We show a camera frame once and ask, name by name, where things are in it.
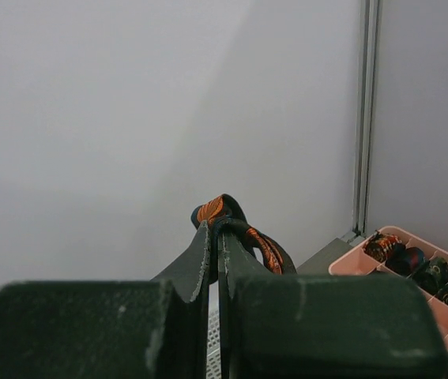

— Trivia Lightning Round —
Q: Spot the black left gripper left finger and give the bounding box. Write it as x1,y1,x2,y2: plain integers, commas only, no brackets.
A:
0,224,210,378

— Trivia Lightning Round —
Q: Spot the red patterned rolled tie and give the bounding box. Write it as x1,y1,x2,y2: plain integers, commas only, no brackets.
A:
363,231,405,263

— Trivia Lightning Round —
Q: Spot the white perforated plastic basket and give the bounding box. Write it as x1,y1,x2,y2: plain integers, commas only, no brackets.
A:
205,305,221,379

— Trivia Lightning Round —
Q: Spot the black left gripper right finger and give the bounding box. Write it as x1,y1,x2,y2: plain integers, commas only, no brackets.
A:
218,233,448,378

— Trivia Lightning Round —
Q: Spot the aluminium corner frame post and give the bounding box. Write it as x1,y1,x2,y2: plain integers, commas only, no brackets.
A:
352,0,382,237

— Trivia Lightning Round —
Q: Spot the green dark rolled tie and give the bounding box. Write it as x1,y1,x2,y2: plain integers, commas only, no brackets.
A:
412,257,448,295

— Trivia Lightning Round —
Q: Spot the pink compartment organizer tray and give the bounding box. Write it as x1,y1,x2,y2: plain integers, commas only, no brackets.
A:
328,226,448,350

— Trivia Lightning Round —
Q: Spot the blue red rolled tie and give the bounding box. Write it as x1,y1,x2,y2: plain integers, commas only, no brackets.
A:
386,245,427,276

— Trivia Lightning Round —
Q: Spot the black orange floral tie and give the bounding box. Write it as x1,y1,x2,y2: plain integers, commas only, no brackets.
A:
190,193,297,275

